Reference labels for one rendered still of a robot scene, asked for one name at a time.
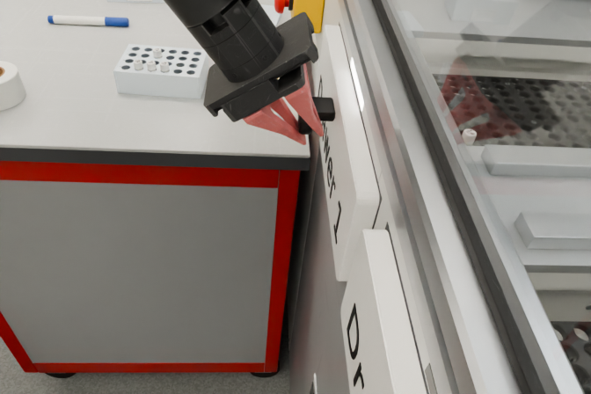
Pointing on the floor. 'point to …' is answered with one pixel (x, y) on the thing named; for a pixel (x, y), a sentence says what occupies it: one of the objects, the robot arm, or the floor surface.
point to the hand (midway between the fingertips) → (309, 130)
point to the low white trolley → (133, 200)
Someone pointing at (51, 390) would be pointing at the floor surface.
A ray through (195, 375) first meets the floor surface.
